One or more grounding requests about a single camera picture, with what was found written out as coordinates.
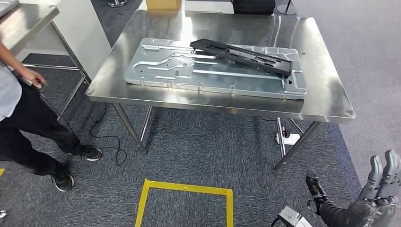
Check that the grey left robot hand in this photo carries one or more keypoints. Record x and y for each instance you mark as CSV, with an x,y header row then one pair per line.
x,y
376,203

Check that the person's hand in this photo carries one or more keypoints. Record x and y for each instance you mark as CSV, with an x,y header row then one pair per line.
x,y
33,76

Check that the black plastic panel part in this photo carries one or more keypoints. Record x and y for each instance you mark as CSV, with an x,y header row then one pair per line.
x,y
283,67

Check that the person's forearm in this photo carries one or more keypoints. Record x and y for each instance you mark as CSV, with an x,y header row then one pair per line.
x,y
12,62

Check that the stainless steel workbench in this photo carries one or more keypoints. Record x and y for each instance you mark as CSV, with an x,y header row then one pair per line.
x,y
322,94

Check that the person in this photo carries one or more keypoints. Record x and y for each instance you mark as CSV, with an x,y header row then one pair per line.
x,y
31,125

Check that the small stainless steel table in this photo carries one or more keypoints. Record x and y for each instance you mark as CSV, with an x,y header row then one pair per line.
x,y
28,22

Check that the white power strip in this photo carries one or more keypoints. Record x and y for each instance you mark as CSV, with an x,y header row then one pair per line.
x,y
289,139

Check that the chrome round stand base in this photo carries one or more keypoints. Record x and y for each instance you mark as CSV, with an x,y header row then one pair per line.
x,y
117,2

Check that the brown cardboard box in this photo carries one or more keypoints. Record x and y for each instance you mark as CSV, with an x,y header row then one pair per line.
x,y
163,4

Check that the grey metal fixture plate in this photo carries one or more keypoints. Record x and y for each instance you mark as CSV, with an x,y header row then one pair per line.
x,y
219,81

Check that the yellow floor tape outline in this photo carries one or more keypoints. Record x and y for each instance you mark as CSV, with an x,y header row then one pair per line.
x,y
184,187

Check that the black pole with round base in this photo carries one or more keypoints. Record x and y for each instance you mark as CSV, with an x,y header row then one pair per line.
x,y
286,9

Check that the black carrying case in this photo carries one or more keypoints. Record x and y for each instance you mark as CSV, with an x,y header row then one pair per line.
x,y
253,6

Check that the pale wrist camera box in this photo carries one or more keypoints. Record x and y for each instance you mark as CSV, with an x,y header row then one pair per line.
x,y
291,217

